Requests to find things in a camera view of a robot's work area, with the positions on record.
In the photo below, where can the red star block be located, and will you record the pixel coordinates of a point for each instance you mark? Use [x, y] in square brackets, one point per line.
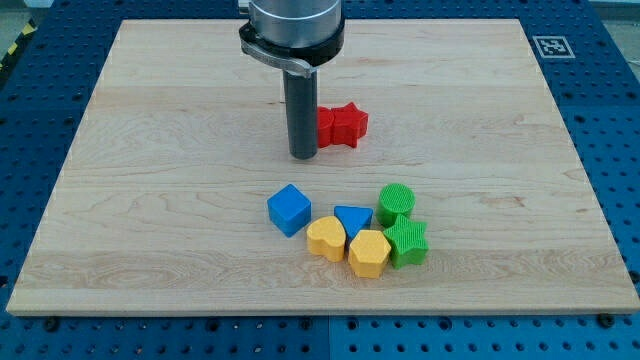
[349, 125]

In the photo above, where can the green star block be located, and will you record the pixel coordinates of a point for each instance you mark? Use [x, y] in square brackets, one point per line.
[407, 239]

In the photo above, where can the blue cube block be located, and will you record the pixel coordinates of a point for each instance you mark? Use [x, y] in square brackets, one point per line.
[289, 210]

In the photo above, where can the yellow hexagon block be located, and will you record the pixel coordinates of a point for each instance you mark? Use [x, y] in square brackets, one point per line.
[369, 254]

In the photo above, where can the wooden board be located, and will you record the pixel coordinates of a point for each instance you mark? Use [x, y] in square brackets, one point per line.
[160, 208]

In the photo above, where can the green cylinder block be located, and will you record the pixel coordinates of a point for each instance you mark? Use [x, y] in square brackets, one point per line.
[394, 199]

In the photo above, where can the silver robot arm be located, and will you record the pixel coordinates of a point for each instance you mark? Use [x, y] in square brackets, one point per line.
[296, 37]

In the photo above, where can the white fiducial marker tag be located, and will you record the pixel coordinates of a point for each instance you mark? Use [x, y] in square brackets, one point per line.
[553, 47]

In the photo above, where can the yellow heart block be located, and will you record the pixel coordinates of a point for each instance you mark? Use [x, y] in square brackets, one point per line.
[326, 237]

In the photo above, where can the black clamp mount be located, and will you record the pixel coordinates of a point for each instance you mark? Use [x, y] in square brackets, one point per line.
[302, 62]

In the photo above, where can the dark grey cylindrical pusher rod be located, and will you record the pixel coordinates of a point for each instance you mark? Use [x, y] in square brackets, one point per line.
[301, 114]

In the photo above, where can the blue triangle block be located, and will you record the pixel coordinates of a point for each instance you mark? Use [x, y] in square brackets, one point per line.
[353, 219]

